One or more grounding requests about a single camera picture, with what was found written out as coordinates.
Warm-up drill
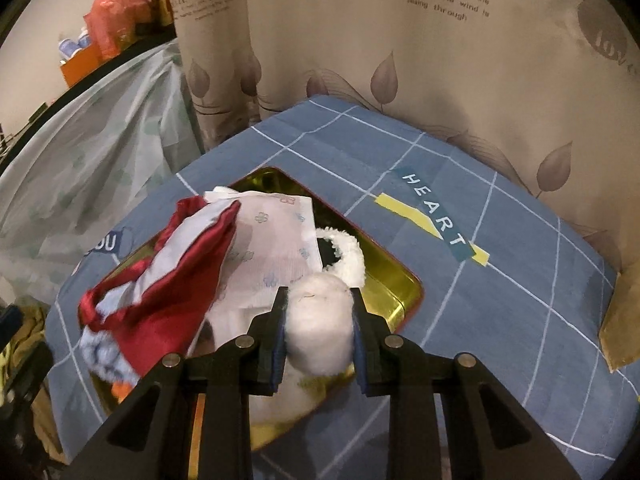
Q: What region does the gold red tin box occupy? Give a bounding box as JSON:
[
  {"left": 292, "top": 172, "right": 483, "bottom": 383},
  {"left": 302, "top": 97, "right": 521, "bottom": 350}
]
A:
[{"left": 85, "top": 167, "right": 424, "bottom": 451}]

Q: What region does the red plastic bag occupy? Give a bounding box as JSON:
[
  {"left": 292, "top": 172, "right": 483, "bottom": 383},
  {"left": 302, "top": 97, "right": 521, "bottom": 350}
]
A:
[{"left": 84, "top": 0, "right": 172, "bottom": 61}]

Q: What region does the orange plush toy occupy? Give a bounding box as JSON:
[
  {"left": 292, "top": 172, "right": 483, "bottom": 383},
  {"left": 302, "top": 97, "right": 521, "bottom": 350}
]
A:
[{"left": 111, "top": 382, "right": 134, "bottom": 404}]

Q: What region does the red sleep mask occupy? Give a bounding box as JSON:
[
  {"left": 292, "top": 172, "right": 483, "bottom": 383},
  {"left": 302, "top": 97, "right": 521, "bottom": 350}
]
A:
[{"left": 78, "top": 196, "right": 240, "bottom": 377}]

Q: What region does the blue checked tablecloth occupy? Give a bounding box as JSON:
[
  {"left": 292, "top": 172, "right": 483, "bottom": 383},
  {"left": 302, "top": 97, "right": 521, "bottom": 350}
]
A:
[{"left": 46, "top": 96, "right": 639, "bottom": 479}]

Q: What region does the light blue fluffy sock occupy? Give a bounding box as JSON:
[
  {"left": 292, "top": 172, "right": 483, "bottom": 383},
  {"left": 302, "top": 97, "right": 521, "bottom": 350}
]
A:
[{"left": 79, "top": 327, "right": 140, "bottom": 385}]

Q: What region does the kraft paper snack bag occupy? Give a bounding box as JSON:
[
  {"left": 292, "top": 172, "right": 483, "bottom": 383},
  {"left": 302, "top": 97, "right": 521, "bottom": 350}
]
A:
[{"left": 599, "top": 262, "right": 640, "bottom": 373}]

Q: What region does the light green plastic bag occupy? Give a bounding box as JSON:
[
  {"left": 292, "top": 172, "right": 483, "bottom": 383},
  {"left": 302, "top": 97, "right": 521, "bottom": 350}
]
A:
[{"left": 1, "top": 41, "right": 202, "bottom": 304}]

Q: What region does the floral white sachet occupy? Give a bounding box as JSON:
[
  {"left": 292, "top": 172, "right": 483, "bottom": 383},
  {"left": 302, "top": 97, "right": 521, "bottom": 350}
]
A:
[{"left": 203, "top": 186, "right": 324, "bottom": 311}]

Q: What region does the beige leaf print curtain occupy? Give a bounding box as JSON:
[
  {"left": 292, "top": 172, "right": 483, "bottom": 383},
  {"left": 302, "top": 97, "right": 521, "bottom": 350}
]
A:
[{"left": 169, "top": 0, "right": 639, "bottom": 268}]

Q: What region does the white fluffy sock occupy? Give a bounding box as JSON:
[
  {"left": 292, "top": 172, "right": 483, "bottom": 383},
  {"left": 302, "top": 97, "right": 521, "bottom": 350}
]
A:
[{"left": 316, "top": 228, "right": 366, "bottom": 288}]

